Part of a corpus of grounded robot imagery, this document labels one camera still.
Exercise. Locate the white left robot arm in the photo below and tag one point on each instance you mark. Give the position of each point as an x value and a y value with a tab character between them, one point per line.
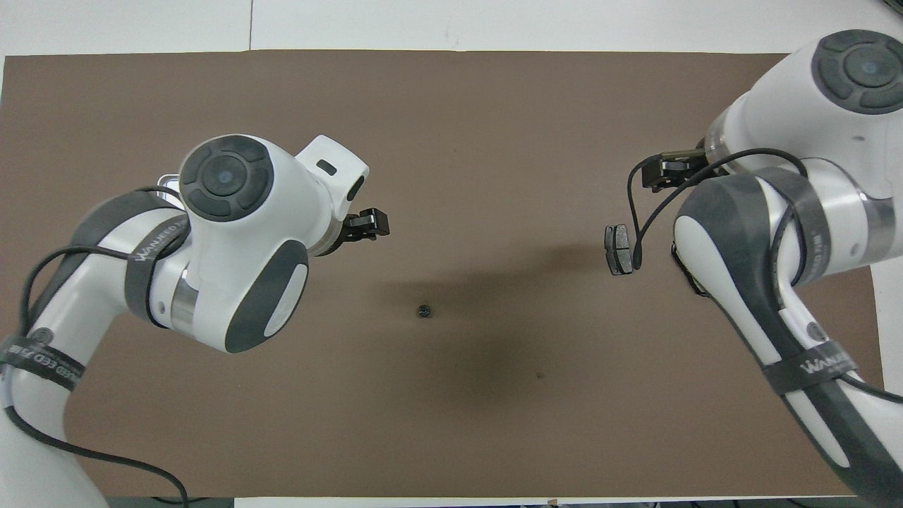
233	233

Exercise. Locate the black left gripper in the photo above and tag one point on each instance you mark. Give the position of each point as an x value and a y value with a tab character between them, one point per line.
370	222

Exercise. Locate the brown table mat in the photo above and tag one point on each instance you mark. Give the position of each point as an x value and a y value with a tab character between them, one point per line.
494	141

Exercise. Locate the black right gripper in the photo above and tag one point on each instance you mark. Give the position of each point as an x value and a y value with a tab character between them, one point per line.
674	169

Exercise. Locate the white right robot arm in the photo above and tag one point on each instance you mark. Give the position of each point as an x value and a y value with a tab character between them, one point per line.
832	141

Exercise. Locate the silver metal tray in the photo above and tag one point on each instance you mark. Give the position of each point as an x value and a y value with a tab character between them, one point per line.
168	185

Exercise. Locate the dark rectangular brake pad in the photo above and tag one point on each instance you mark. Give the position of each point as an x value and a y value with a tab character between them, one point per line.
620	250

